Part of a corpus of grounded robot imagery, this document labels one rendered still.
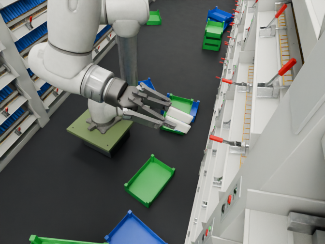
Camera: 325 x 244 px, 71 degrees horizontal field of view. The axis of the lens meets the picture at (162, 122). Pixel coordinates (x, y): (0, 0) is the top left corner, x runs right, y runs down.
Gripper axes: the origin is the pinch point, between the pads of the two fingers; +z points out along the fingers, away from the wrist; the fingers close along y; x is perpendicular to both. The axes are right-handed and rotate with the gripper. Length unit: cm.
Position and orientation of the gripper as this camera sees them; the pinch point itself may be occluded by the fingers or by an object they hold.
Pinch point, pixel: (178, 120)
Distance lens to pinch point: 61.3
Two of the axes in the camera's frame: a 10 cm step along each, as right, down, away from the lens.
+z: 9.1, 4.0, 0.3
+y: -2.9, 7.1, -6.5
